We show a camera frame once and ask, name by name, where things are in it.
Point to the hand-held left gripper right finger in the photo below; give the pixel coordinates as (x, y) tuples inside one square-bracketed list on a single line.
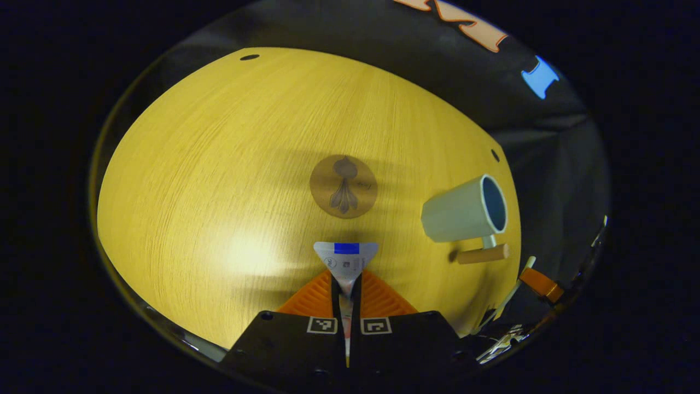
[(404, 345)]

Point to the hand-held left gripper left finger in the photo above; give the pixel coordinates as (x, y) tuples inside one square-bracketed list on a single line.
[(295, 345)]

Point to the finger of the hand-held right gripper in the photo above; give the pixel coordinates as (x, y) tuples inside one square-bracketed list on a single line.
[(541, 284)]

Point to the white toothpaste tube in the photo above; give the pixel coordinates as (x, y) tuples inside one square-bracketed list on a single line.
[(346, 265)]

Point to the round brown coaster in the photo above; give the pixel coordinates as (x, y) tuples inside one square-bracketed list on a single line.
[(328, 175)]

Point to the black backdrop cloth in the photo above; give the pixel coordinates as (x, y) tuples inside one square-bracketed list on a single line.
[(465, 82)]

